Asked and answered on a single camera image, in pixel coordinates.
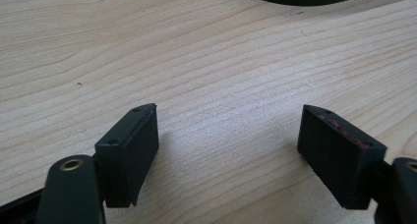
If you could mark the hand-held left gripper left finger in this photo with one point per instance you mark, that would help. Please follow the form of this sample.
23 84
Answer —
131 158

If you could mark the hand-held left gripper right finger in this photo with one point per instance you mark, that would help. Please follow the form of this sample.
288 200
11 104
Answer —
337 161

